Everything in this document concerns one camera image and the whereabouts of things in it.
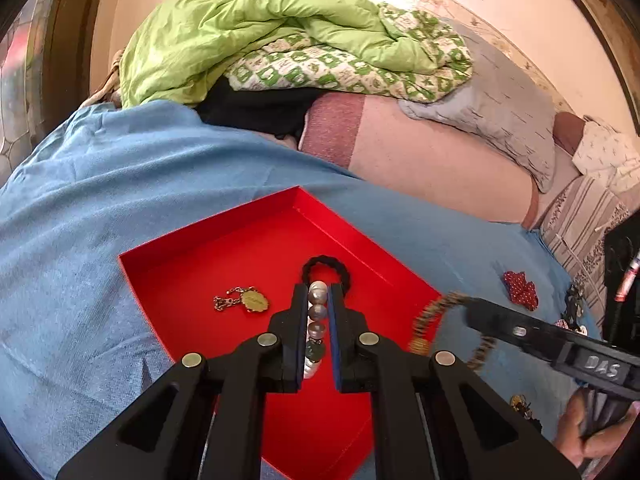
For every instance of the gold and black brooch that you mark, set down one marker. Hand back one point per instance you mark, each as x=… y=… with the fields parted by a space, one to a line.
x=520 y=402

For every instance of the dark jewelry pile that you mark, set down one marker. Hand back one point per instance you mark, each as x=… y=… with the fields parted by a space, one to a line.
x=575 y=305

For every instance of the black cloth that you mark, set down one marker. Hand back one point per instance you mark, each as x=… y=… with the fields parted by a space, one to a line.
x=250 y=110

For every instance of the black scrunchie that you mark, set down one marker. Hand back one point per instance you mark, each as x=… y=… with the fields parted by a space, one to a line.
x=312 y=262

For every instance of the black bag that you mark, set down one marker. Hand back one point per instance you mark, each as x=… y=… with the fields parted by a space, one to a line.
x=612 y=320

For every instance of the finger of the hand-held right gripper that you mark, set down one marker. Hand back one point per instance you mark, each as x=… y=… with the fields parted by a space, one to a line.
x=515 y=327

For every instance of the glass window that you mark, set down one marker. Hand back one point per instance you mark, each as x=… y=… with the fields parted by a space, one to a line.
x=25 y=85

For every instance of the maroon pillow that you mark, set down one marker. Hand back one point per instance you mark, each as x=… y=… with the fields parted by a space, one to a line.
x=567 y=130

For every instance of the green patterned quilt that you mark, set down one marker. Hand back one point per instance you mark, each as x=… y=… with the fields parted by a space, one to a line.
x=225 y=25

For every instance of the striped bed sheet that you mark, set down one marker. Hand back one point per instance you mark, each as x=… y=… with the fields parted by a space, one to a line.
x=580 y=220

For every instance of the grey pillow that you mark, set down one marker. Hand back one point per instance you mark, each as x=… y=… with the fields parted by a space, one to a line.
x=500 y=100

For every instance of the red patterned scrunchie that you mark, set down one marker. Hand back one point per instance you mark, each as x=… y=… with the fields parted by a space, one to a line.
x=520 y=287

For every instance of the pink blanket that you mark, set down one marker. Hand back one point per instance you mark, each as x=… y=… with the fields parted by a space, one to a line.
x=440 y=160

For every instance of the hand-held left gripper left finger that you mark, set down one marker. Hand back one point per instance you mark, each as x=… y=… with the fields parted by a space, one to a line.
x=290 y=340

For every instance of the red tray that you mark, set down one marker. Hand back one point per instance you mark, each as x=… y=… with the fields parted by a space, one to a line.
x=225 y=250

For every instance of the blue cloth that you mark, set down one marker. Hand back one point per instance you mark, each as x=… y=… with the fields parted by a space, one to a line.
x=100 y=210

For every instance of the person's right hand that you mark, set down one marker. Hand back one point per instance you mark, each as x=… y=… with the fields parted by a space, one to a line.
x=570 y=430

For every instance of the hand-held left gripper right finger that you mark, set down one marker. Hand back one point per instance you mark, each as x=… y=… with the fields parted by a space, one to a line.
x=334 y=350

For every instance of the pink tube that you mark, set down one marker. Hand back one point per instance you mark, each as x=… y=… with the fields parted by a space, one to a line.
x=627 y=275

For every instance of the white patterned pillow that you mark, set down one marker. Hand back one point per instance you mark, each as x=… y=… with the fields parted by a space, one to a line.
x=610 y=150

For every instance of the wooden window frame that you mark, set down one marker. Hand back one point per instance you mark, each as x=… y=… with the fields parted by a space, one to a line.
x=70 y=35

